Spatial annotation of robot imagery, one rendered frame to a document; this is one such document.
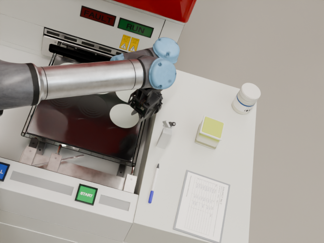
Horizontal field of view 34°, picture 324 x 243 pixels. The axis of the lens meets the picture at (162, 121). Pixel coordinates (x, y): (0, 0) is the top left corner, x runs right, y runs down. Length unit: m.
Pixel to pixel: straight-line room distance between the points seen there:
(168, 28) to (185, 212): 0.61
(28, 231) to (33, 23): 0.71
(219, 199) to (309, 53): 2.31
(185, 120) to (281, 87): 1.76
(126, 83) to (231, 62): 2.21
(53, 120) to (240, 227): 0.68
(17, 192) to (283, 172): 1.87
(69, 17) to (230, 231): 0.88
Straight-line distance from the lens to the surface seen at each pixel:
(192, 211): 1.58
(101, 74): 1.23
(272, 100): 3.35
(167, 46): 1.44
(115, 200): 1.55
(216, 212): 1.61
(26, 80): 1.16
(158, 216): 1.55
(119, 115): 1.78
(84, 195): 1.53
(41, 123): 1.72
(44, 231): 1.71
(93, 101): 1.80
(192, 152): 1.69
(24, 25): 1.92
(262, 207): 2.89
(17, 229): 1.74
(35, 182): 1.55
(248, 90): 1.80
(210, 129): 1.68
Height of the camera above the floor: 2.32
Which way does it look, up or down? 52 degrees down
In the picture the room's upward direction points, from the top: 25 degrees clockwise
